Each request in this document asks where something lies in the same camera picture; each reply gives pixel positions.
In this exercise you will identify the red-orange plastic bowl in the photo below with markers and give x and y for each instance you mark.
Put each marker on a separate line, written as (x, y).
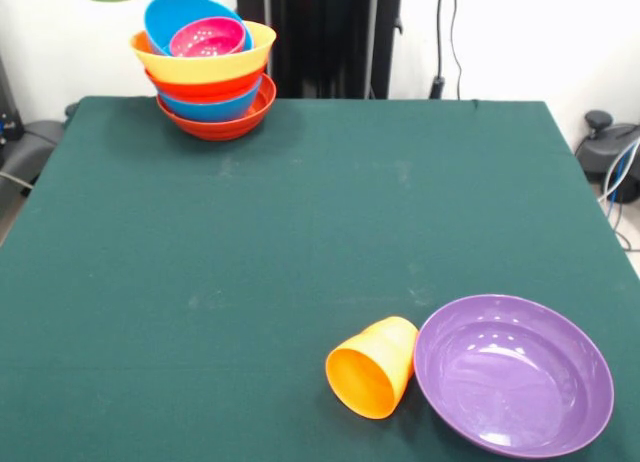
(220, 131)
(200, 89)

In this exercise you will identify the blue plastic bowl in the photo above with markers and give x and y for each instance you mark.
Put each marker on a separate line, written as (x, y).
(170, 12)
(210, 112)

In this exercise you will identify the large orange plastic bowl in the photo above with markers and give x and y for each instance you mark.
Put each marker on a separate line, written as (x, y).
(210, 69)

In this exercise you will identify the pink plastic bowl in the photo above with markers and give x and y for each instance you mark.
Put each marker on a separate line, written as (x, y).
(210, 32)

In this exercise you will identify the dark green tablecloth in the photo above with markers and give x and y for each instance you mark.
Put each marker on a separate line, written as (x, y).
(300, 207)

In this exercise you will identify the orange plastic cup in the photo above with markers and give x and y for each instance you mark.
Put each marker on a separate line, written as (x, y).
(370, 377)

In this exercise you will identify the purple plastic bowl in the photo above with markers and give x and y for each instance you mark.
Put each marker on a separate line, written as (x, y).
(512, 377)

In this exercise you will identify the black wheeled base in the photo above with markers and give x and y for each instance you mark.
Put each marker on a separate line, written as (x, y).
(30, 147)
(600, 152)

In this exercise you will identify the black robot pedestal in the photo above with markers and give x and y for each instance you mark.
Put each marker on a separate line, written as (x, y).
(320, 32)

